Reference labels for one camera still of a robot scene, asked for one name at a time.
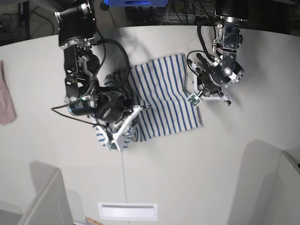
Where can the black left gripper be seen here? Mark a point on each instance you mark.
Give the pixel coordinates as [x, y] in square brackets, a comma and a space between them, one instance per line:
[211, 82]

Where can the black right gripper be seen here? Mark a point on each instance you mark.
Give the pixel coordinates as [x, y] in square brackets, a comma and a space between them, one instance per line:
[111, 106]

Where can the blue white striped T-shirt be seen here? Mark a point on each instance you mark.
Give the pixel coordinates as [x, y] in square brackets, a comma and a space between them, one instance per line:
[161, 84]

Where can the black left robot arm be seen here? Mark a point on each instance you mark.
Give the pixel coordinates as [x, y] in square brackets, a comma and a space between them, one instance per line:
[219, 69]

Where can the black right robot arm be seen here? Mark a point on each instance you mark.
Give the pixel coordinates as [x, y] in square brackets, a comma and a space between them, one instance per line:
[84, 95]

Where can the blue device at top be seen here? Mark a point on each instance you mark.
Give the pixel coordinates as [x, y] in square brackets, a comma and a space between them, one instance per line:
[136, 3]

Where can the pink cloth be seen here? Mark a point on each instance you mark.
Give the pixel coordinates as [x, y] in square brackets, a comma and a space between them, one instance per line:
[7, 110]

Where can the wooden pencil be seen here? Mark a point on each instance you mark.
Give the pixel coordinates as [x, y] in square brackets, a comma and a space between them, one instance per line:
[91, 221]

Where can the grey left bin divider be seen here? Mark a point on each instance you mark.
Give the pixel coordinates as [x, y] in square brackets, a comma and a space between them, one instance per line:
[49, 206]

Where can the grey bin divider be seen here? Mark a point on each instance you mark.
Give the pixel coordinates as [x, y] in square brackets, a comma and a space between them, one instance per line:
[269, 194]
[49, 206]

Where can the grey right bin divider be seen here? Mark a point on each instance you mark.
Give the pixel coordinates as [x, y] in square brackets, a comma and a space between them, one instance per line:
[269, 194]

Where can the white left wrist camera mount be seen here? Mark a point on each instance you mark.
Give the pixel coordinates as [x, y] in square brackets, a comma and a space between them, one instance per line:
[199, 95]

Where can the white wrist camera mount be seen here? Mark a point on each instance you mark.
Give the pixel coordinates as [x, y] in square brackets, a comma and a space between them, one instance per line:
[118, 135]
[199, 95]

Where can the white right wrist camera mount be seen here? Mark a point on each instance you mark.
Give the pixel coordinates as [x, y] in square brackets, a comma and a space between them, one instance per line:
[118, 135]

